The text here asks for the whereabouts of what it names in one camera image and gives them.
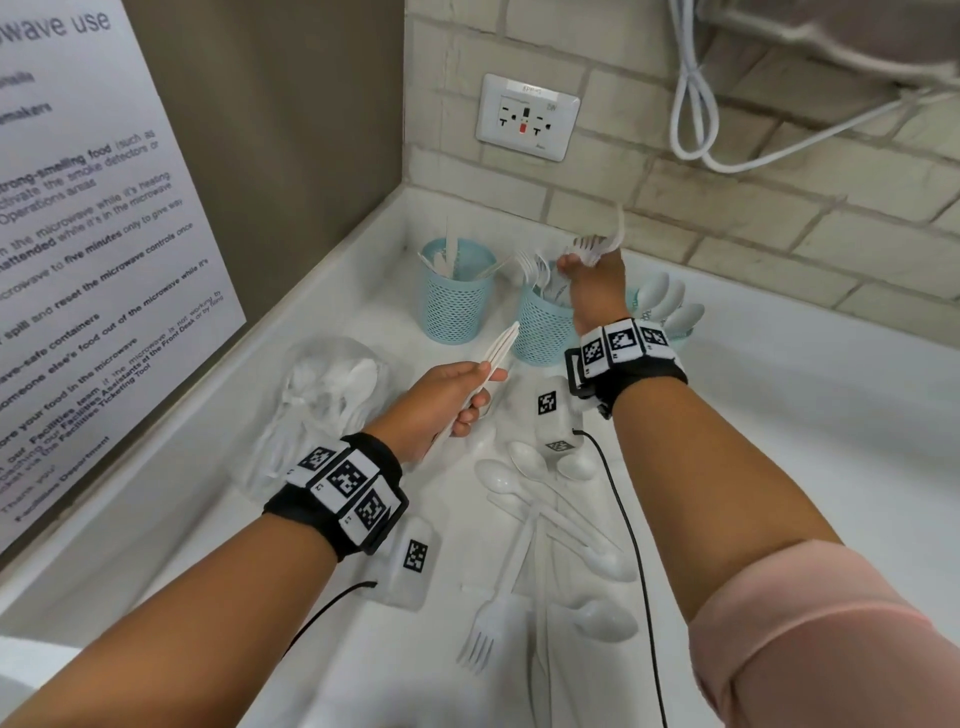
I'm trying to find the white printed notice poster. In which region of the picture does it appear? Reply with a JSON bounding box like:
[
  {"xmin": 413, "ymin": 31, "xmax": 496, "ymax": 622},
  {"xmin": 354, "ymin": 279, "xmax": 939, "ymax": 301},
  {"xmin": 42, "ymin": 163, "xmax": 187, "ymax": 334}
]
[{"xmin": 0, "ymin": 0, "xmax": 247, "ymax": 553}]

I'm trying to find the white power cable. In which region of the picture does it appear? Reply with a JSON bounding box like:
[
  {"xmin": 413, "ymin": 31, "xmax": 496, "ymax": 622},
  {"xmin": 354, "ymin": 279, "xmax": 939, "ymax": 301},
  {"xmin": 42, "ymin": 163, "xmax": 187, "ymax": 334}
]
[{"xmin": 667, "ymin": 0, "xmax": 931, "ymax": 175}]

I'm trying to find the black right wrist band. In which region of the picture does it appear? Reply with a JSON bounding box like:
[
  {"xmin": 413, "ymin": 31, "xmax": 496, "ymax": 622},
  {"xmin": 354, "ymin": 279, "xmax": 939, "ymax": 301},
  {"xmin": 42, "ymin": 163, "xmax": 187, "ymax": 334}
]
[{"xmin": 563, "ymin": 318, "xmax": 690, "ymax": 421}]

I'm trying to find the person's right forearm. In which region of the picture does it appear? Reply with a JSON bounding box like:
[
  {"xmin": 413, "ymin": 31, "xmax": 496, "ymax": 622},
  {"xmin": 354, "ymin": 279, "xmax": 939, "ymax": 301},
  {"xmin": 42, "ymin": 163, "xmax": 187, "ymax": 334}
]
[{"xmin": 611, "ymin": 378, "xmax": 845, "ymax": 624}]

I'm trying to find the clear plastic bag of cutlery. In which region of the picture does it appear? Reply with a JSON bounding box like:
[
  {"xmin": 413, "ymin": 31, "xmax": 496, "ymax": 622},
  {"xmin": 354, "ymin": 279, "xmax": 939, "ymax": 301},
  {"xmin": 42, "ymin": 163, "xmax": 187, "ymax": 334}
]
[{"xmin": 239, "ymin": 337, "xmax": 395, "ymax": 500}]

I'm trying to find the black left wrist band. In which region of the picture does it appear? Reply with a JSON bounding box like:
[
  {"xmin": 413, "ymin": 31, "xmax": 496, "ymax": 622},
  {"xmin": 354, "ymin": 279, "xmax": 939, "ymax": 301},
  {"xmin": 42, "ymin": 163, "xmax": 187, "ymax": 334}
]
[{"xmin": 262, "ymin": 432, "xmax": 410, "ymax": 562}]

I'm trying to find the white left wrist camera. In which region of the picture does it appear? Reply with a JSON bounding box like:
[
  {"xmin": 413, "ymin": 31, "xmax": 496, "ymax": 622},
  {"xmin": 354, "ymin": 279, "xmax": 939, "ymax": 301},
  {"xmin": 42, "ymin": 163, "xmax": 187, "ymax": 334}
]
[{"xmin": 378, "ymin": 517, "xmax": 436, "ymax": 613}]

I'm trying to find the person's right hand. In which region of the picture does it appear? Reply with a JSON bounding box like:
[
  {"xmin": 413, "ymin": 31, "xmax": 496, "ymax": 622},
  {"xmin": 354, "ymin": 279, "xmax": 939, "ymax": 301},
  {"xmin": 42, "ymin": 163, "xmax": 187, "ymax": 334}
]
[{"xmin": 556, "ymin": 251, "xmax": 630, "ymax": 337}]

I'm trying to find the person's left hand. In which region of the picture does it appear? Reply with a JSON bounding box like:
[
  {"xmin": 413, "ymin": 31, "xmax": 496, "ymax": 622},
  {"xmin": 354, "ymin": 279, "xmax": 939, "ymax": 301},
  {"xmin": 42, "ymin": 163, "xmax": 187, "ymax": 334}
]
[{"xmin": 363, "ymin": 361, "xmax": 510, "ymax": 465}]

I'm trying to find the black left camera cable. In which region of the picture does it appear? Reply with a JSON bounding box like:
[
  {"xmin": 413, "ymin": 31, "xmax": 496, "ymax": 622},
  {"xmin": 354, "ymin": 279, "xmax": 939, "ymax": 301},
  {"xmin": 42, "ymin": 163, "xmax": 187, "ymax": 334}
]
[{"xmin": 281, "ymin": 581, "xmax": 379, "ymax": 661}]

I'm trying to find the black right camera cable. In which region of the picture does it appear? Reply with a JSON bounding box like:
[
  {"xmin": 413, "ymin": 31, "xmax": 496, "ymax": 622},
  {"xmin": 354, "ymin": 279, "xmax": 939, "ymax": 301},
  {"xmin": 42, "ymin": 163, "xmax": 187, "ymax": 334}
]
[{"xmin": 571, "ymin": 428, "xmax": 669, "ymax": 728}]

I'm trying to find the black camera cable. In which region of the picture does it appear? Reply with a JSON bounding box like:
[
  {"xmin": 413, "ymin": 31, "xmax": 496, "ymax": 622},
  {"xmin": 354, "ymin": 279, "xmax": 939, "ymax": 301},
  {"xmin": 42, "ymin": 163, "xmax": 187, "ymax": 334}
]
[
  {"xmin": 281, "ymin": 581, "xmax": 379, "ymax": 661},
  {"xmin": 571, "ymin": 428, "xmax": 669, "ymax": 728}
]

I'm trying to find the black wrist band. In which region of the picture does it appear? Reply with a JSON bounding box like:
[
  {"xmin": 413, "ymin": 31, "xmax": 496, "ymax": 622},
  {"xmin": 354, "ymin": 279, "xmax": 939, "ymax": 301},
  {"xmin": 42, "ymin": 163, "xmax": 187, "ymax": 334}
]
[
  {"xmin": 563, "ymin": 318, "xmax": 690, "ymax": 421},
  {"xmin": 262, "ymin": 432, "xmax": 410, "ymax": 562}
]

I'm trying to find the teal mesh cup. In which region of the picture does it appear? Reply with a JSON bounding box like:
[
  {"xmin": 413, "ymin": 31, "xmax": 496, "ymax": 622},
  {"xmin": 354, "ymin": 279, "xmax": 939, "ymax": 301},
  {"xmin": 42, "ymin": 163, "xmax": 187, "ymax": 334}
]
[
  {"xmin": 626, "ymin": 284, "xmax": 695, "ymax": 346},
  {"xmin": 419, "ymin": 238, "xmax": 498, "ymax": 345},
  {"xmin": 517, "ymin": 281, "xmax": 583, "ymax": 367}
]

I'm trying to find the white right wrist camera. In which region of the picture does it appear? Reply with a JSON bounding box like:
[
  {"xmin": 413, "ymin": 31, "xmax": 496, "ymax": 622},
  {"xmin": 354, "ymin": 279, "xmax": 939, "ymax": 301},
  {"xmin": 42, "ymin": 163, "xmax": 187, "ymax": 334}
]
[{"xmin": 533, "ymin": 374, "xmax": 583, "ymax": 455}]

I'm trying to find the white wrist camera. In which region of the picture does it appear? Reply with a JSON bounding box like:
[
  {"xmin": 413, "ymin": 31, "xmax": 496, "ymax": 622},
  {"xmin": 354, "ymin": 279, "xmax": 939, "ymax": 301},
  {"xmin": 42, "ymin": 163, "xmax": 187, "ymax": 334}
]
[
  {"xmin": 533, "ymin": 374, "xmax": 583, "ymax": 455},
  {"xmin": 378, "ymin": 517, "xmax": 436, "ymax": 613}
]

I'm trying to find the person's left forearm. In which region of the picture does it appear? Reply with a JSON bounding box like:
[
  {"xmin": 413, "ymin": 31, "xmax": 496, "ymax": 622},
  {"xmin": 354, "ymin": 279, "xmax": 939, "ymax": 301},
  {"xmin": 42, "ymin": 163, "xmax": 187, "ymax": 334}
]
[{"xmin": 0, "ymin": 513, "xmax": 339, "ymax": 728}]

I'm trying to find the person's pink right sleeve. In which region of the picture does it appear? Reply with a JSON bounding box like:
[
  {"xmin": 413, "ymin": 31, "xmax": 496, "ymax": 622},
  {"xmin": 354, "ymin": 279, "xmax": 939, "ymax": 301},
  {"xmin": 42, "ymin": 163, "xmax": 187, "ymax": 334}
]
[{"xmin": 688, "ymin": 539, "xmax": 960, "ymax": 728}]

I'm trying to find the white wall power outlet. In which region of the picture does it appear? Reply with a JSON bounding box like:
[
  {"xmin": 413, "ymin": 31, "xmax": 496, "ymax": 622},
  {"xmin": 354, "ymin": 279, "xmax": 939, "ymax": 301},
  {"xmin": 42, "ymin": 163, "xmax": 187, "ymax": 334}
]
[{"xmin": 475, "ymin": 73, "xmax": 582, "ymax": 163}]

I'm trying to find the pile of white plastic cutlery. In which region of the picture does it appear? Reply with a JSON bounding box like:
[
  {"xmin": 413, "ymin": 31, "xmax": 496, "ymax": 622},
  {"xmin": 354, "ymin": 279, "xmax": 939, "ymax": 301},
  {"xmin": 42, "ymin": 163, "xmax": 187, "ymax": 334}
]
[{"xmin": 455, "ymin": 438, "xmax": 643, "ymax": 721}]

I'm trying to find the grey wall-mounted appliance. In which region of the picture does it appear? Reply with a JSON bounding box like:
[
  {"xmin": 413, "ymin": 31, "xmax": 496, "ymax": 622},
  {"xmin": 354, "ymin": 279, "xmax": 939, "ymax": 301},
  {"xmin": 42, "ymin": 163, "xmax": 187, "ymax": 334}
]
[{"xmin": 697, "ymin": 0, "xmax": 960, "ymax": 88}]

